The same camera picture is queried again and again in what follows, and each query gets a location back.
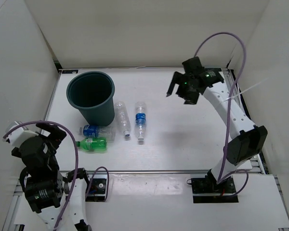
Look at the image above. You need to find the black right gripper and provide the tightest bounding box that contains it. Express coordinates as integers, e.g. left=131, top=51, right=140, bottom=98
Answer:
left=167, top=72, right=200, bottom=105

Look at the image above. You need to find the green plastic soda bottle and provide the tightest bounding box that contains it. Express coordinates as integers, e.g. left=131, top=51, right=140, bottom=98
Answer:
left=76, top=138, right=107, bottom=152

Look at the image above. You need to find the clear bottle blue Aquarius label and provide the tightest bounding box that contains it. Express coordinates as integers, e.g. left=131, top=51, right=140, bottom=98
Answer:
left=135, top=102, right=147, bottom=143

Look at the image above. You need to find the clear unlabelled plastic bottle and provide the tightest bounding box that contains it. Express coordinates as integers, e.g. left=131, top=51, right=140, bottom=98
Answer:
left=114, top=102, right=131, bottom=138

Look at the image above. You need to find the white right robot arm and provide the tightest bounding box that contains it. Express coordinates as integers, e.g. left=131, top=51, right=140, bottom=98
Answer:
left=167, top=57, right=267, bottom=193

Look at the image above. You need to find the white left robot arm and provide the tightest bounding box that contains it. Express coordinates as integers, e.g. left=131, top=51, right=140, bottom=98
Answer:
left=4, top=121, right=92, bottom=231

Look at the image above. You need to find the dark teal plastic bin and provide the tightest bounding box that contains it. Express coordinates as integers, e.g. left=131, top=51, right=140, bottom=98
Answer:
left=66, top=71, right=115, bottom=126

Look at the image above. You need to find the clear bottle blue Pocari label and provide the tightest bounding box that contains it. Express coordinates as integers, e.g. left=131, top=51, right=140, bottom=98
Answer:
left=79, top=125, right=116, bottom=141

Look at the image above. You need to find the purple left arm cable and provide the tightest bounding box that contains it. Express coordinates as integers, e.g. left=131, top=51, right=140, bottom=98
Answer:
left=3, top=120, right=110, bottom=229

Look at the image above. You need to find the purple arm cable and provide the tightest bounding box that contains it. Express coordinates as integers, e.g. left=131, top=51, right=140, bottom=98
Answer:
left=194, top=32, right=250, bottom=197
left=3, top=120, right=110, bottom=229

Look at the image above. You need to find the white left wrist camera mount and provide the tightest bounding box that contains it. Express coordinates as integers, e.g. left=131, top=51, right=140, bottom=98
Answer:
left=2, top=126, right=38, bottom=148

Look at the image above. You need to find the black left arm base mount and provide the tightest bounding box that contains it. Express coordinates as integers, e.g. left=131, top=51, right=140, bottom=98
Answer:
left=85, top=174, right=108, bottom=202

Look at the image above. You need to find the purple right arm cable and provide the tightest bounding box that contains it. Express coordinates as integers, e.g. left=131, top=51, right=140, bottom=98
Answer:
left=194, top=32, right=250, bottom=197

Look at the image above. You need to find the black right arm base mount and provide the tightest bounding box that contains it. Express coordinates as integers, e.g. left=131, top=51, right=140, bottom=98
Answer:
left=186, top=177, right=238, bottom=204

